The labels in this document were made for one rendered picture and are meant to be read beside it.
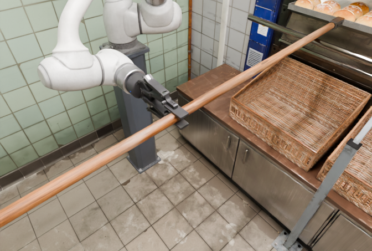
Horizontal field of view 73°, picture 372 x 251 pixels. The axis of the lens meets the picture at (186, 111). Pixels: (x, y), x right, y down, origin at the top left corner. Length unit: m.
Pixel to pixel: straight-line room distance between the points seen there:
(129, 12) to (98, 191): 1.29
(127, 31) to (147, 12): 0.15
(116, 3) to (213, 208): 1.41
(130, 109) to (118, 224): 0.77
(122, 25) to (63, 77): 0.63
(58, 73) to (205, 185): 1.44
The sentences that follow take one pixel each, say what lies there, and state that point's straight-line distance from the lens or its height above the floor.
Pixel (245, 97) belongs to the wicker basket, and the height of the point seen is 0.67.
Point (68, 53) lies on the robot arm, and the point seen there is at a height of 1.31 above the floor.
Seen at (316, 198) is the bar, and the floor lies 0.58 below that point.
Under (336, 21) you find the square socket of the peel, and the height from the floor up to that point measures 1.21.
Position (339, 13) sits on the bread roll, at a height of 1.22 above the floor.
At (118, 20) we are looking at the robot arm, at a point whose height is 1.18.
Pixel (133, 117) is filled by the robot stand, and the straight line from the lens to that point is 1.65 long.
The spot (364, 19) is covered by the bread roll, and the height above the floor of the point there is 1.22.
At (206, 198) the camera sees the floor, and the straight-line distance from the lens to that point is 1.92.
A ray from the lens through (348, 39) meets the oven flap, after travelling 1.65.
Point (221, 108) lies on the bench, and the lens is 1.68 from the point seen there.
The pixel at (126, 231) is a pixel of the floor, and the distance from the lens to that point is 1.85.
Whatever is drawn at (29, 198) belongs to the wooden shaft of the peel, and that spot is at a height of 1.21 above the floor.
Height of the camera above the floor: 1.67
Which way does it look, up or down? 41 degrees down
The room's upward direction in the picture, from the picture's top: straight up
